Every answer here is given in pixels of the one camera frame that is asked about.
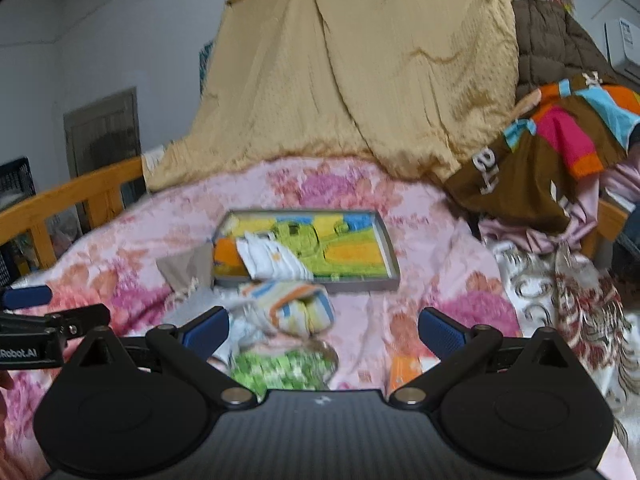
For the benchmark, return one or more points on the dark object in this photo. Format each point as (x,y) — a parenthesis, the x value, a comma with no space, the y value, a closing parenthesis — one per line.
(630,245)

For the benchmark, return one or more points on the striped pastel cloth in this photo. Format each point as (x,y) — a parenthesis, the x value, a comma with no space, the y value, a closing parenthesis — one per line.
(295,305)

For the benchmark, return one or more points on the small white cloth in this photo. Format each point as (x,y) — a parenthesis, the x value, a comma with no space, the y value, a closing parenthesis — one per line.
(245,335)

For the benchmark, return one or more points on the wooden frame piece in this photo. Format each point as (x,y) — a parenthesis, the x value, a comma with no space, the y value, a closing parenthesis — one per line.
(607,222)

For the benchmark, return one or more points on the black plastic crate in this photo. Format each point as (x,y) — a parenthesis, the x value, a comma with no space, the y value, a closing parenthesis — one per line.
(17,180)

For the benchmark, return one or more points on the orange folded cloth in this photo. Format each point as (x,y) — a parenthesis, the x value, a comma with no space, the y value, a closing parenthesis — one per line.
(227,256)

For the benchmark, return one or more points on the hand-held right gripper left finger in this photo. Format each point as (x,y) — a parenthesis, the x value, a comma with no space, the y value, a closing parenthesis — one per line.
(206,332)

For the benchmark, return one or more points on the brown multicoloured garment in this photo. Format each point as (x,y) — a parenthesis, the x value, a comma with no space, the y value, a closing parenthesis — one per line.
(525,170)

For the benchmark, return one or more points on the white air conditioner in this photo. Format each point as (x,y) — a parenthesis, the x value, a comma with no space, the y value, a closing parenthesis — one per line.
(625,45)

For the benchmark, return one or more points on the pink floral blanket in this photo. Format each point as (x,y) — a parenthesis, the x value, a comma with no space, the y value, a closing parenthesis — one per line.
(350,185)

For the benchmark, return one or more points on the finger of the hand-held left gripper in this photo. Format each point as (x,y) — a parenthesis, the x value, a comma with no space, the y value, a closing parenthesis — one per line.
(80,317)
(25,296)

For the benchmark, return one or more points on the cream brown patterned blanket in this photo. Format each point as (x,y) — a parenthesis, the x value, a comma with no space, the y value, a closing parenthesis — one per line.
(575,300)

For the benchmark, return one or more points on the teal wall poster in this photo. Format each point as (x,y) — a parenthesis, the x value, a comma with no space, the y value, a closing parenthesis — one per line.
(205,65)

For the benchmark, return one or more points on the bag of green candies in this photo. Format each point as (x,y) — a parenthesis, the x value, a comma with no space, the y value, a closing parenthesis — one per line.
(280,367)

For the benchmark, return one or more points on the grey tray with colourful print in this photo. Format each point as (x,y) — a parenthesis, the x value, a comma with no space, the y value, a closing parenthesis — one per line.
(350,255)

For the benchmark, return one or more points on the grey door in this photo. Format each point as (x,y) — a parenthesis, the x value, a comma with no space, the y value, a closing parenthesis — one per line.
(100,135)

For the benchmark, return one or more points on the white folded cloth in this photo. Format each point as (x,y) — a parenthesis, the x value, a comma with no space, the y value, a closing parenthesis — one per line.
(270,257)

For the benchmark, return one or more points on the orange cardboard box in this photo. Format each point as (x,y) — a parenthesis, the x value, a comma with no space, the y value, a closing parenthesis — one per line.
(407,370)

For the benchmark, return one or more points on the brown quilted jacket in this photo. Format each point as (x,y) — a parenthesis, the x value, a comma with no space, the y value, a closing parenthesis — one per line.
(550,45)

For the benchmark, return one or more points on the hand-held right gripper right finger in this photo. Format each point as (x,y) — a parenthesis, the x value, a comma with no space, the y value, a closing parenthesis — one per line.
(440,332)

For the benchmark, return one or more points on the yellow quilt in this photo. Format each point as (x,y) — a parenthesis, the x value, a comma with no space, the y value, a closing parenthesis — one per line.
(350,60)

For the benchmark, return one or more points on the wooden bed rail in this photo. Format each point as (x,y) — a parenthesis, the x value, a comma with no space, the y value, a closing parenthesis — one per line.
(75,185)

